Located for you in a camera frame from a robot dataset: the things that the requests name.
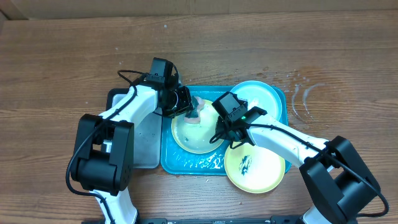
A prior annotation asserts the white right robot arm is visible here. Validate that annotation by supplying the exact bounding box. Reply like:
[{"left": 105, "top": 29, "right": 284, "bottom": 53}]
[{"left": 210, "top": 107, "right": 389, "bottom": 223}]

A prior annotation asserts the pink and green sponge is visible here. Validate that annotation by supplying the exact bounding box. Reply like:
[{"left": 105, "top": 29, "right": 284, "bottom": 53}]
[{"left": 184, "top": 96, "right": 205, "bottom": 124}]

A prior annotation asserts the yellow plate with blue stain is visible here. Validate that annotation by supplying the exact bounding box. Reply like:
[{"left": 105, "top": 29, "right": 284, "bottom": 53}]
[{"left": 171, "top": 96, "right": 224, "bottom": 154}]

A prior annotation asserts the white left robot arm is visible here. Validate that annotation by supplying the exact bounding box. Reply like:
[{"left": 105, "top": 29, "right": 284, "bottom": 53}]
[{"left": 65, "top": 85, "right": 193, "bottom": 223}]

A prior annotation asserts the light blue plate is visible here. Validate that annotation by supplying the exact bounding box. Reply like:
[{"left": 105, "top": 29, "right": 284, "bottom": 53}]
[{"left": 231, "top": 80, "right": 282, "bottom": 120}]

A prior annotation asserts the black tray with soapy water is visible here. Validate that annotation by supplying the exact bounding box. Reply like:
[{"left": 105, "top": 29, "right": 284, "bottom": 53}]
[{"left": 100, "top": 85, "right": 162, "bottom": 169}]

